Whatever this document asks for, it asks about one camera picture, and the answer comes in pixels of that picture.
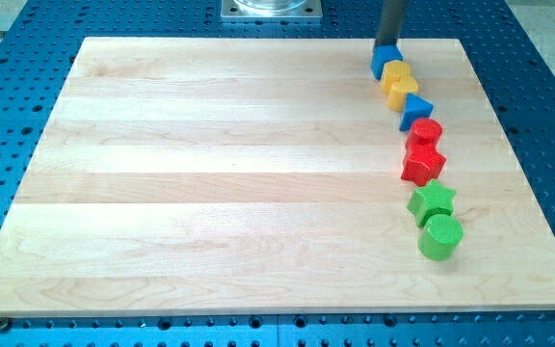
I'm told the red star block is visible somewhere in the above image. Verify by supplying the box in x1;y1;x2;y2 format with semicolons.
401;144;446;187

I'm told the yellow hexagon block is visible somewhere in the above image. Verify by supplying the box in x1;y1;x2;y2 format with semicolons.
381;60;411;93

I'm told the blue cube block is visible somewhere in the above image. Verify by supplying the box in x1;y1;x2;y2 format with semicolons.
370;45;403;80

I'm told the blue perforated table plate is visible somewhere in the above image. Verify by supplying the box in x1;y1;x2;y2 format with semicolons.
0;1;555;346

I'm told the green star block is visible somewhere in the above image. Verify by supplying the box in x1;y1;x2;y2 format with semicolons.
407;179;457;227

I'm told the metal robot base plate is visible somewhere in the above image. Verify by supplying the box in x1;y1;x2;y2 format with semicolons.
221;0;323;19

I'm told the green cylinder block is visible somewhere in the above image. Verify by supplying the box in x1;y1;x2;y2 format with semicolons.
417;214;463;261

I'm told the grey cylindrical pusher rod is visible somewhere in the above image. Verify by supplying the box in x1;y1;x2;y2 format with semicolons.
375;0;410;46

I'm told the light wooden board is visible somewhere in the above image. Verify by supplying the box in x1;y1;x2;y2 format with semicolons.
0;37;555;317

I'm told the yellow heart block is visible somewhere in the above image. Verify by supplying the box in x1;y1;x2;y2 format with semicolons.
385;75;419;112

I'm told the blue triangle block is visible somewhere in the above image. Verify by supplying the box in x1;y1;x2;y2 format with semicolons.
399;93;434;132

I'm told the red cylinder block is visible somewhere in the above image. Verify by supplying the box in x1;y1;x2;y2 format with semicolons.
405;118;443;148

